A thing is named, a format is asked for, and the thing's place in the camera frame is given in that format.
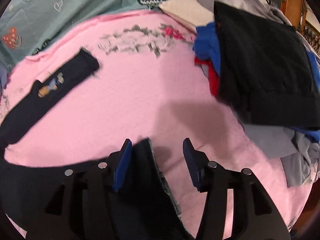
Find folded black garment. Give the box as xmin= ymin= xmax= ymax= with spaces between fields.
xmin=214 ymin=2 xmax=319 ymax=131

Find grey garment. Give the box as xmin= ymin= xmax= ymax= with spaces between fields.
xmin=197 ymin=0 xmax=319 ymax=187

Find dark navy bear pants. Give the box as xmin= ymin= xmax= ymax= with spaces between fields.
xmin=0 ymin=48 xmax=196 ymax=240

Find teal heart print blanket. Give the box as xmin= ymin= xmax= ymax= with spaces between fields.
xmin=1 ymin=0 xmax=166 ymax=72

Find cream quilted pillow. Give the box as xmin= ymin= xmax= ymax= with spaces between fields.
xmin=159 ymin=0 xmax=214 ymax=33

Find red garment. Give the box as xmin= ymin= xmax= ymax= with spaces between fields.
xmin=194 ymin=57 xmax=220 ymax=98

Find pink floral bed sheet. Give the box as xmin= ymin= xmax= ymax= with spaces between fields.
xmin=1 ymin=10 xmax=312 ymax=235

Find blue garment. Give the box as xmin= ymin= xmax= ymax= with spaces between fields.
xmin=193 ymin=22 xmax=319 ymax=142

